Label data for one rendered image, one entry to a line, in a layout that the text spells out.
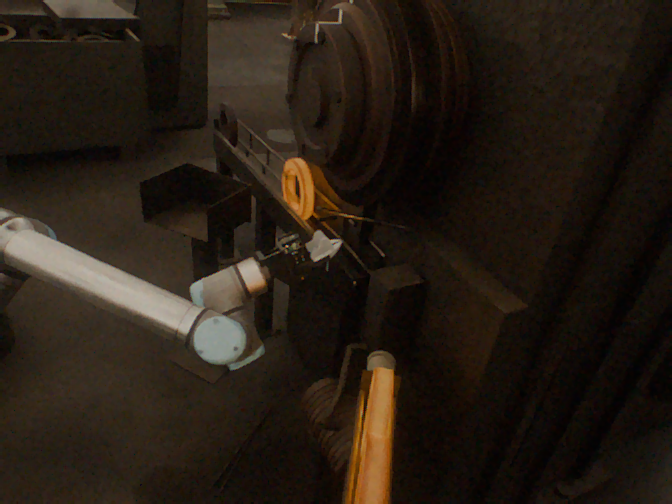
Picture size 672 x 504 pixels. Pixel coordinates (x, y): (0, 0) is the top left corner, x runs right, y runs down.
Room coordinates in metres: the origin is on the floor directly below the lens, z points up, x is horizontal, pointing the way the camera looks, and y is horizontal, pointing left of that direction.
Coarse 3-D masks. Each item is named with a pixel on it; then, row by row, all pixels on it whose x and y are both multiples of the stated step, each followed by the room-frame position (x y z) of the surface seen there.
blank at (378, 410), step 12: (384, 372) 0.61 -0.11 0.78; (372, 384) 0.60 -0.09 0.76; (384, 384) 0.58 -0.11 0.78; (372, 396) 0.56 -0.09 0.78; (384, 396) 0.56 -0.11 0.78; (372, 408) 0.54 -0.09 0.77; (384, 408) 0.54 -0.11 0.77; (372, 420) 0.53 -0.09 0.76; (384, 420) 0.53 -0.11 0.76; (372, 432) 0.52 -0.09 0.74; (384, 432) 0.52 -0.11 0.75
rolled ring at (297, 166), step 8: (288, 160) 1.41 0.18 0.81; (296, 160) 1.38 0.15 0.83; (288, 168) 1.41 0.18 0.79; (296, 168) 1.35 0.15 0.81; (304, 168) 1.35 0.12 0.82; (288, 176) 1.42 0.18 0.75; (304, 176) 1.32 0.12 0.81; (288, 184) 1.43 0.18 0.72; (304, 184) 1.30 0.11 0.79; (312, 184) 1.32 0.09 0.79; (288, 192) 1.42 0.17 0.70; (304, 192) 1.29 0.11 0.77; (312, 192) 1.30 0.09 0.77; (288, 200) 1.40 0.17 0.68; (296, 200) 1.41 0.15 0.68; (304, 200) 1.29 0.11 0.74; (312, 200) 1.30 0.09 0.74; (296, 208) 1.37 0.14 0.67; (304, 208) 1.29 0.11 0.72; (312, 208) 1.30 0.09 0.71; (304, 216) 1.30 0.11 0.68
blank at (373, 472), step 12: (372, 444) 0.45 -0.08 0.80; (384, 444) 0.46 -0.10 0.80; (372, 456) 0.43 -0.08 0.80; (384, 456) 0.43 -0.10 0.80; (360, 468) 0.47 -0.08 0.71; (372, 468) 0.42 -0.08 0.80; (384, 468) 0.42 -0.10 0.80; (360, 480) 0.46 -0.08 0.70; (372, 480) 0.40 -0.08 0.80; (384, 480) 0.40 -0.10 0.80; (360, 492) 0.39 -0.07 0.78; (372, 492) 0.39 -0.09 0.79; (384, 492) 0.39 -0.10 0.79
